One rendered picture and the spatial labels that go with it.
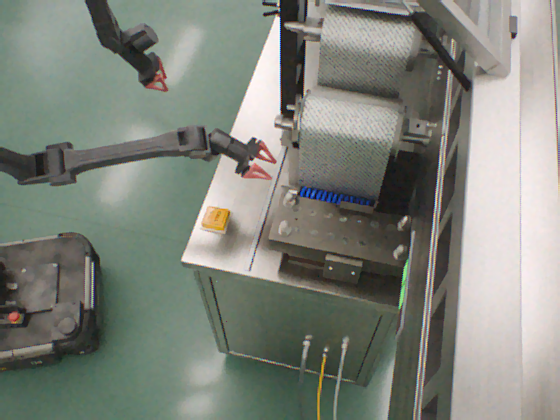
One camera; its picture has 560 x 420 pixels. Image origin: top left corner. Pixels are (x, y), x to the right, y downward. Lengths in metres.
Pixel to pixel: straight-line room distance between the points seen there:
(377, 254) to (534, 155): 0.49
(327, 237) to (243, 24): 2.50
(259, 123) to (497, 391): 1.39
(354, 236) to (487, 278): 0.76
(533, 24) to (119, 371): 2.00
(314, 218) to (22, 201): 1.93
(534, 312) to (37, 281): 1.98
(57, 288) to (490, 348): 1.99
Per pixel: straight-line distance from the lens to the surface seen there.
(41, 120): 3.44
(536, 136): 1.26
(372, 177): 1.48
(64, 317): 2.35
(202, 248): 1.62
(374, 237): 1.50
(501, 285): 0.77
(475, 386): 0.71
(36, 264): 2.56
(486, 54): 1.00
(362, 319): 1.68
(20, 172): 1.56
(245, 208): 1.69
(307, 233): 1.48
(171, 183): 2.91
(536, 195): 1.16
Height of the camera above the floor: 2.30
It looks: 57 degrees down
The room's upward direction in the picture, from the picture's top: straight up
